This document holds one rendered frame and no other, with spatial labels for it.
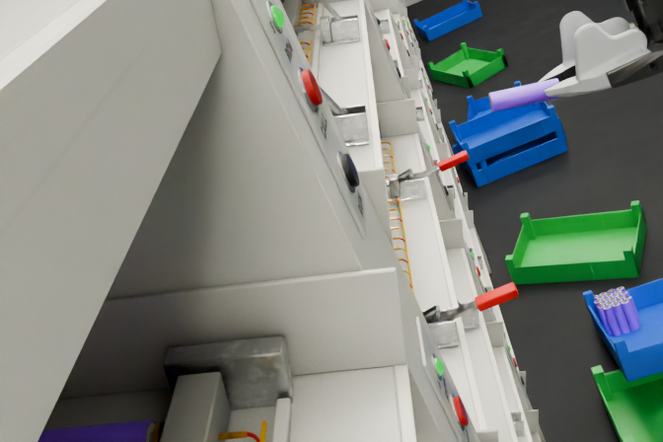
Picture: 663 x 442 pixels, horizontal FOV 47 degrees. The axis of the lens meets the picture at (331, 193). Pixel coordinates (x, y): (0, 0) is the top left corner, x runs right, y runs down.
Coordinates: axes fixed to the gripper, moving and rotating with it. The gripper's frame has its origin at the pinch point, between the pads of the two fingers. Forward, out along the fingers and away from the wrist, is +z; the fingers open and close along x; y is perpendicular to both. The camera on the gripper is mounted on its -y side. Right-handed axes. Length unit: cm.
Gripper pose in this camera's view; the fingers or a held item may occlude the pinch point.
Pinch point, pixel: (558, 89)
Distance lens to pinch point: 72.8
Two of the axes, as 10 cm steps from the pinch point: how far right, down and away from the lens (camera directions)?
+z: -8.8, 4.1, 2.2
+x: -0.2, 4.4, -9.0
